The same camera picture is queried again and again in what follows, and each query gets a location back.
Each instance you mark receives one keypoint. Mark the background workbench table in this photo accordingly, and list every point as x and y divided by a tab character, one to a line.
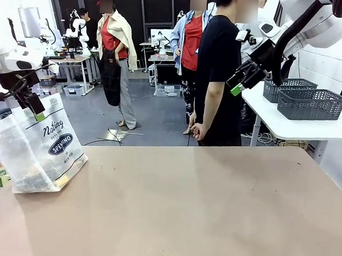
161	58
74	60

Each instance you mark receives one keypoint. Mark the white side table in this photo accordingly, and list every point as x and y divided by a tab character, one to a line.
303	129

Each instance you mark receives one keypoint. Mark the grey plastic mesh basket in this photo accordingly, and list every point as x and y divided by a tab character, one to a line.
287	89
311	105

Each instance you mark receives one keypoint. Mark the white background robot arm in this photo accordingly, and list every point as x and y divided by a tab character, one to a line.
159	41
84	37
71	28

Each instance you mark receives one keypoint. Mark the green and white carton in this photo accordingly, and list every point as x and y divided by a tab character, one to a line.
2	178

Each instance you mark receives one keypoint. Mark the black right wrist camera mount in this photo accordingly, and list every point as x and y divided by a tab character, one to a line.
262	52

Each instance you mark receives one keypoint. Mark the person's right forearm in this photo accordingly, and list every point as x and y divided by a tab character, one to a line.
212	104

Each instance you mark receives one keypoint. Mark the wooden pallet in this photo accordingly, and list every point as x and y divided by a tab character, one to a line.
296	143

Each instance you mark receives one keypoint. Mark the clear plastic storage box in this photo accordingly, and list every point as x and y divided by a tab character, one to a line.
74	90
168	90

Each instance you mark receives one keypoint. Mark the person in black T-shirt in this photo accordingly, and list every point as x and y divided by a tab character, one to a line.
218	50

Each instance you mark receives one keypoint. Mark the grey panel on stand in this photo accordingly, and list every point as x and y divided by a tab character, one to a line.
28	21

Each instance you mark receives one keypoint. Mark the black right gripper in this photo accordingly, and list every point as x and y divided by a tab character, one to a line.
252	75

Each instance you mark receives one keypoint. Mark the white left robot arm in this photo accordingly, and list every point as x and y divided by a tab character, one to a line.
8	59

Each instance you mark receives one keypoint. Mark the person's right hand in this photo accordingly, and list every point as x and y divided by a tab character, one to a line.
201	131

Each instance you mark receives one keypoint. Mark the metal mannequin base plate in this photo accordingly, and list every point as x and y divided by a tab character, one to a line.
119	134

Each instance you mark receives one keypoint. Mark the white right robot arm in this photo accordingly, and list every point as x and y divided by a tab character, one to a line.
317	23

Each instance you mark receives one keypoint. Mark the background person in black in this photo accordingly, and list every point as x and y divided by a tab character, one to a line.
88	26

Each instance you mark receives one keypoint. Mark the mannequin cream jacket red top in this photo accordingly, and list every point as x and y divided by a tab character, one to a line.
116	27

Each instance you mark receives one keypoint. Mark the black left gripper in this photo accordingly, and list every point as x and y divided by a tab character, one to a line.
15	79

